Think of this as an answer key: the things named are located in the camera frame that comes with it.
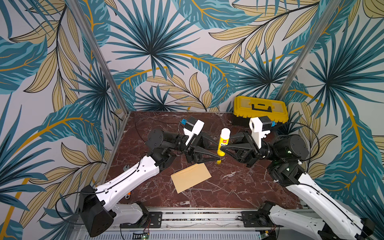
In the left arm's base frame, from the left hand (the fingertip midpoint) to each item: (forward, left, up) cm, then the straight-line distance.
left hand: (219, 158), depth 45 cm
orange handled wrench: (0, +42, -45) cm, 61 cm away
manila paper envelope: (+12, +9, -47) cm, 49 cm away
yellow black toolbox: (+54, -28, -30) cm, 68 cm away
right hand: (+2, 0, +4) cm, 4 cm away
